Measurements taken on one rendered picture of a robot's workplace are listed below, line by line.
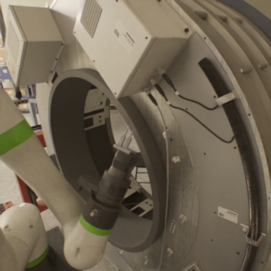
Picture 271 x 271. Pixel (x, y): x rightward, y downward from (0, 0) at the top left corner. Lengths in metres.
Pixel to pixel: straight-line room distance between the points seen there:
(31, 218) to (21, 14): 0.75
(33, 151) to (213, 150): 0.46
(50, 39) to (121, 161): 0.63
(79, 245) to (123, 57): 0.46
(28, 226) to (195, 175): 0.51
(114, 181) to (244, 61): 0.43
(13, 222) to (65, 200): 0.18
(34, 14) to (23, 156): 0.63
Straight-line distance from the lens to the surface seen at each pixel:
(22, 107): 6.80
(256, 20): 0.92
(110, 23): 0.51
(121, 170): 0.52
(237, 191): 0.55
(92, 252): 0.59
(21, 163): 0.60
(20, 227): 0.74
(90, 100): 1.30
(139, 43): 0.44
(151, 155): 0.61
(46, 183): 0.63
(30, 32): 0.97
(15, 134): 0.59
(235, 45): 0.59
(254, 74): 0.58
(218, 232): 0.65
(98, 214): 0.54
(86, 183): 0.56
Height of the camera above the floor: 1.63
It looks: 23 degrees down
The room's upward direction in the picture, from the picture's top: 2 degrees counter-clockwise
